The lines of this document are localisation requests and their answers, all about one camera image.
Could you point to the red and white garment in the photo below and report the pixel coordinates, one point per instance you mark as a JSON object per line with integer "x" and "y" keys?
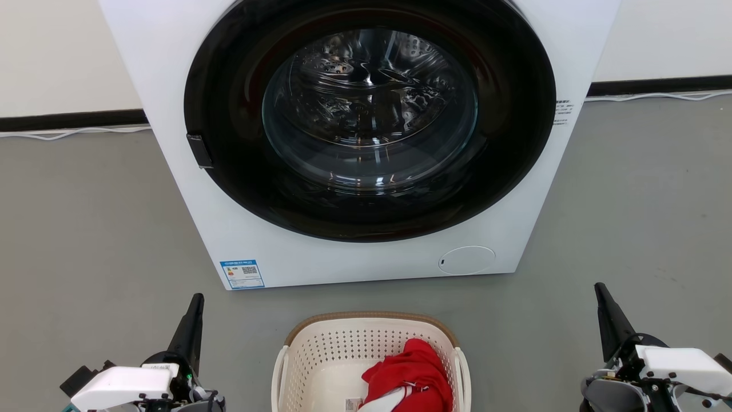
{"x": 412, "y": 372}

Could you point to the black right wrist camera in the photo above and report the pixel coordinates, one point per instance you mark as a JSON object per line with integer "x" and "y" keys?
{"x": 725, "y": 361}

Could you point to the white front-load washing machine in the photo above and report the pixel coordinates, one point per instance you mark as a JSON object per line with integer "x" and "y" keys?
{"x": 171, "y": 86}

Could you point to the blue energy label sticker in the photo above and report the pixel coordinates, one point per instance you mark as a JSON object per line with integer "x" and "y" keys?
{"x": 242, "y": 274}

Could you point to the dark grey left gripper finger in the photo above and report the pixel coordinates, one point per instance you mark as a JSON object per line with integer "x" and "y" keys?
{"x": 189, "y": 337}

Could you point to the white paper tag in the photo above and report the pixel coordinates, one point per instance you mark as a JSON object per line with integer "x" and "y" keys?
{"x": 353, "y": 404}

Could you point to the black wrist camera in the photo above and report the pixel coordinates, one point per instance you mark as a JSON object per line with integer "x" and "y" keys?
{"x": 725, "y": 361}
{"x": 86, "y": 377}

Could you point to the black round glass washer door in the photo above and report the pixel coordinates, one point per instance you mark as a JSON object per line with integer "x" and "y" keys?
{"x": 240, "y": 171}

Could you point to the small printed text label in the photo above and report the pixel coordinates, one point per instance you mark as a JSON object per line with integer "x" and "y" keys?
{"x": 563, "y": 111}

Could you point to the cream perforated laundry basket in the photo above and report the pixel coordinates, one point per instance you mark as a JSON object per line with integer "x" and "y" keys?
{"x": 326, "y": 355}

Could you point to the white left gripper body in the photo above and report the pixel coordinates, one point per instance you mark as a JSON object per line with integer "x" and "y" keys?
{"x": 120, "y": 386}

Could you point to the black baseboard strip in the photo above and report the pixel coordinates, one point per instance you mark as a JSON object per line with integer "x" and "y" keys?
{"x": 68, "y": 120}
{"x": 657, "y": 86}

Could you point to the round white filter cover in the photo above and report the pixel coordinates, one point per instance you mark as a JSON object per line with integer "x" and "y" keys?
{"x": 466, "y": 260}

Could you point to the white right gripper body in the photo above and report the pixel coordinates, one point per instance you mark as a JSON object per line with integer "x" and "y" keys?
{"x": 675, "y": 366}

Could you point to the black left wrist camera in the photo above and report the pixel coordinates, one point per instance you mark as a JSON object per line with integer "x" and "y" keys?
{"x": 86, "y": 377}

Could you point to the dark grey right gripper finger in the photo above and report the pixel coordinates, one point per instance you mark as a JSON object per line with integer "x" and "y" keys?
{"x": 613, "y": 326}

